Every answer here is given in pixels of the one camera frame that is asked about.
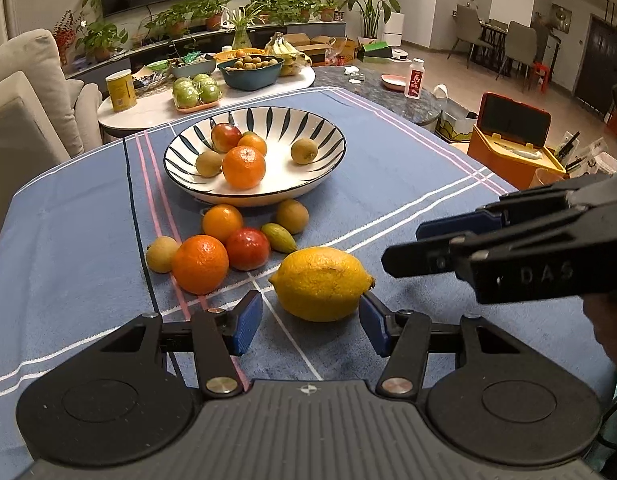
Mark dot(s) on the dark marble coffee table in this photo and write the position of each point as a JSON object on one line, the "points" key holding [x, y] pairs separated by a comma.
{"points": [[383, 102]]}

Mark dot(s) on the open cardboard box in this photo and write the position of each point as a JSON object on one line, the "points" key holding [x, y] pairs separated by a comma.
{"points": [[333, 50], [301, 40]]}

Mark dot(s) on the dark blue bowl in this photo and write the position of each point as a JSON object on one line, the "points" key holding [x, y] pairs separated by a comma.
{"points": [[251, 79]]}

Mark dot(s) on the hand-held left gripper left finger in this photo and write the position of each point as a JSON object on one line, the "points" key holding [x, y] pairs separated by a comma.
{"points": [[246, 322]]}

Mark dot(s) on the pile of snack packets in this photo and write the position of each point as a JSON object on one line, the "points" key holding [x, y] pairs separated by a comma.
{"points": [[148, 82]]}

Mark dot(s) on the white tissue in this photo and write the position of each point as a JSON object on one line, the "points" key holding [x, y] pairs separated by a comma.
{"points": [[353, 72]]}

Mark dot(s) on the orange plastic case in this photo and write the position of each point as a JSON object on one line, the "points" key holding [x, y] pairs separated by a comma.
{"points": [[513, 135]]}

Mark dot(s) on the person's right hand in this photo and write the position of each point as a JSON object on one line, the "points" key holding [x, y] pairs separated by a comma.
{"points": [[608, 325]]}

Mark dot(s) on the small red apple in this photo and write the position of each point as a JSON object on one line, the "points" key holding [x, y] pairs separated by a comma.
{"points": [[226, 136], [247, 248]]}

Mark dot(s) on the green box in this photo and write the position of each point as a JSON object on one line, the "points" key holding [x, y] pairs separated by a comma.
{"points": [[376, 51]]}

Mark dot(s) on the grey television cabinet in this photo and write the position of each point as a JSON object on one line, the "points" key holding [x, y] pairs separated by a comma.
{"points": [[138, 55]]}

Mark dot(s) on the tray of green apples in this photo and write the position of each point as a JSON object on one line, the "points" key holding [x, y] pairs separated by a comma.
{"points": [[196, 91]]}

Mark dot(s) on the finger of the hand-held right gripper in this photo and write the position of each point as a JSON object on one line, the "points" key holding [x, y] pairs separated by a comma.
{"points": [[418, 260], [458, 222]]}

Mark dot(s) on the white bottle red label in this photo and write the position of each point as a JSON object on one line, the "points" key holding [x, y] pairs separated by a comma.
{"points": [[414, 80]]}

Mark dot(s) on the beige sofa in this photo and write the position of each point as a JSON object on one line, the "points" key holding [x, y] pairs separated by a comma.
{"points": [[23, 110]]}

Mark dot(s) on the white paper bag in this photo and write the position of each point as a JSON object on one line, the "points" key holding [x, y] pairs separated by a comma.
{"points": [[453, 115]]}

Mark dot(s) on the banana bunch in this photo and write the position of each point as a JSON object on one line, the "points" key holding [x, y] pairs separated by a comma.
{"points": [[286, 52]]}

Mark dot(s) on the white robot vacuum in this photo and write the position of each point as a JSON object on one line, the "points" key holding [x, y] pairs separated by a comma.
{"points": [[399, 53]]}

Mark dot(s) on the clear pen holder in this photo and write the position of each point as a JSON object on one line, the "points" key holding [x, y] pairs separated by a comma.
{"points": [[578, 152]]}

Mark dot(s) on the grey dining chair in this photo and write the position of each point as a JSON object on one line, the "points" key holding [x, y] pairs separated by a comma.
{"points": [[466, 30], [518, 50]]}

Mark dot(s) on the green glass vase with plant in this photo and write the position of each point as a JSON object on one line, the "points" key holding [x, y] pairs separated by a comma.
{"points": [[241, 35]]}

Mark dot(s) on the red plastic stool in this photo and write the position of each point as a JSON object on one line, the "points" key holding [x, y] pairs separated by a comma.
{"points": [[541, 75]]}

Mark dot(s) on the tall large-leaf plant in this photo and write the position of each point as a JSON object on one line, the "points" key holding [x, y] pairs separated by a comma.
{"points": [[371, 5]]}

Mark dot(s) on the pink dish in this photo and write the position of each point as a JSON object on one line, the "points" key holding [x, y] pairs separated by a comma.
{"points": [[393, 82]]}

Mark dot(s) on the blue striped tablecloth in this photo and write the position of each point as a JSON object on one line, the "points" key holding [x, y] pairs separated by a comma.
{"points": [[413, 170]]}

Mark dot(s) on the yellow can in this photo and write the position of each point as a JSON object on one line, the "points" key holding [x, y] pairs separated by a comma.
{"points": [[121, 91]]}

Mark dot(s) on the mandarin orange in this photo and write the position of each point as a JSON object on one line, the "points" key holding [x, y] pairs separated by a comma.
{"points": [[253, 142], [244, 167], [222, 223], [200, 264]]}

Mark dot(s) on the pile of longans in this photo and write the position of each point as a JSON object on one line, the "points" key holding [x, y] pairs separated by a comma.
{"points": [[251, 62]]}

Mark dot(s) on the dark door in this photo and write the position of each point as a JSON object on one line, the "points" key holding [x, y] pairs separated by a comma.
{"points": [[601, 60]]}

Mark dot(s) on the large yellow lemon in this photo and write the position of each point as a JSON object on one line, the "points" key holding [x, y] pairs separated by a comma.
{"points": [[321, 284]]}

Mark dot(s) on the small green bowl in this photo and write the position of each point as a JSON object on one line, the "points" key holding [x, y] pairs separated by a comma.
{"points": [[158, 66]]}

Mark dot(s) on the red berry branches vase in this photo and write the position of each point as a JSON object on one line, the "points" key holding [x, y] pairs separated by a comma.
{"points": [[66, 35]]}

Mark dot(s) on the clear drinking glass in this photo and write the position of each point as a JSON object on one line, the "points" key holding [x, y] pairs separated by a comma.
{"points": [[548, 180]]}

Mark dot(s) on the potted green plant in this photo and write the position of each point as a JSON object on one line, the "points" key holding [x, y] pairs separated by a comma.
{"points": [[168, 20], [266, 7], [301, 5], [328, 7], [101, 40], [211, 12]]}

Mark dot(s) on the brown kiwi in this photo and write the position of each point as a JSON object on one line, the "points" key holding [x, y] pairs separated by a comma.
{"points": [[292, 216]]}

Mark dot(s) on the white black-striped bowl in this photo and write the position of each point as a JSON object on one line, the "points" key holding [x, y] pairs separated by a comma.
{"points": [[278, 180]]}

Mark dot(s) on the white air purifier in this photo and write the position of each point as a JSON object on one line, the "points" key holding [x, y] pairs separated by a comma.
{"points": [[394, 27]]}

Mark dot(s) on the dark dining table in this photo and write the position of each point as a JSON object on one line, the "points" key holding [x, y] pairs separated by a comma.
{"points": [[493, 27]]}

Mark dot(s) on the brown longan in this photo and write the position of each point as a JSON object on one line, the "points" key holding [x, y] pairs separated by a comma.
{"points": [[162, 254]]}

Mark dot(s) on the small green mango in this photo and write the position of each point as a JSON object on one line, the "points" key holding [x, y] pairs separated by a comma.
{"points": [[279, 238]]}

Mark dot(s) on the yellow basket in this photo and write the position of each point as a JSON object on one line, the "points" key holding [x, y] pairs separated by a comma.
{"points": [[238, 53]]}

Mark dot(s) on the white round coffee table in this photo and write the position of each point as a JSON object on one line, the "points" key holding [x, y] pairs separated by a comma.
{"points": [[153, 110]]}

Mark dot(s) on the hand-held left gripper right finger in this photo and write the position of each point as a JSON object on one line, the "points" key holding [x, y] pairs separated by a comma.
{"points": [[373, 325]]}

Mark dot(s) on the teal plastic tray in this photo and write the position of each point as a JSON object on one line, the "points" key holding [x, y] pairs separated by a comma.
{"points": [[193, 67]]}

